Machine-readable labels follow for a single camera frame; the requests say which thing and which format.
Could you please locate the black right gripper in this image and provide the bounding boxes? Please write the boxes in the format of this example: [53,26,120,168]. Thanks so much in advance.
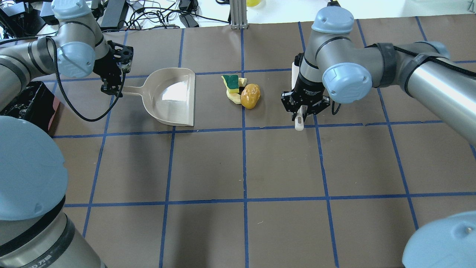
[281,73,331,122]

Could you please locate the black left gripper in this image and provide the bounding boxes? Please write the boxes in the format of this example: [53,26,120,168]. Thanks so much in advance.
[93,42,126,98]

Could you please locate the beige hand brush black bristles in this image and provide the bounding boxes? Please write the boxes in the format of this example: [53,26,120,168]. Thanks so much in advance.
[291,63,305,131]

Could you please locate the yellow-brown potato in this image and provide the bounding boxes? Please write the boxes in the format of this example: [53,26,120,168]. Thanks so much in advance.
[240,83,261,109]

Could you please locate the beige plastic dustpan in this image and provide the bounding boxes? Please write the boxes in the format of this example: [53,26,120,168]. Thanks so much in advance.
[121,67,196,127]

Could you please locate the green yellow sponge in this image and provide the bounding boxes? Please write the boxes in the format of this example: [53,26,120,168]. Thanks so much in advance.
[221,75,239,94]

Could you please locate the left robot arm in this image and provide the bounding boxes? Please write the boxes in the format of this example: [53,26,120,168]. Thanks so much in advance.
[0,0,133,268]

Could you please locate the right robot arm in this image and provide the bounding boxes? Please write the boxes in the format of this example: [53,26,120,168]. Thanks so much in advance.
[281,1,476,268]

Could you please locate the black trash bag bin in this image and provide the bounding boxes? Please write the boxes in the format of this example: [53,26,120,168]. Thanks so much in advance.
[0,81,60,133]

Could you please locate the black power brick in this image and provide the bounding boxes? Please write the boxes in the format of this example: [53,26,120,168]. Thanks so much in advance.
[179,14,200,28]

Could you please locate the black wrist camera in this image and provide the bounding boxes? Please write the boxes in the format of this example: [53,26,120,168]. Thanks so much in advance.
[107,40,133,74]

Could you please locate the aluminium frame post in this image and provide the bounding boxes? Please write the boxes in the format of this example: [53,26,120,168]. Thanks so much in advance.
[229,0,249,29]

